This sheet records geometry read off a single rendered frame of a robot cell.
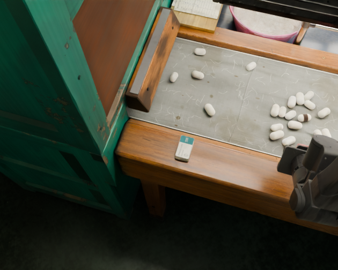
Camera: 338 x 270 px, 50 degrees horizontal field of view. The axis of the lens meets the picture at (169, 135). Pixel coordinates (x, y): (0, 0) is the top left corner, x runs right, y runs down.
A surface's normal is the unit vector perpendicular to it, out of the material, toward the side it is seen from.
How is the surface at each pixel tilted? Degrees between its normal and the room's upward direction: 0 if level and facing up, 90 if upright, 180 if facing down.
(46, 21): 90
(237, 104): 0
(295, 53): 0
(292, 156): 49
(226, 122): 0
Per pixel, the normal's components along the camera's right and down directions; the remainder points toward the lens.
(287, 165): -0.23, 0.39
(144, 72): -0.01, -0.41
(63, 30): 0.96, 0.25
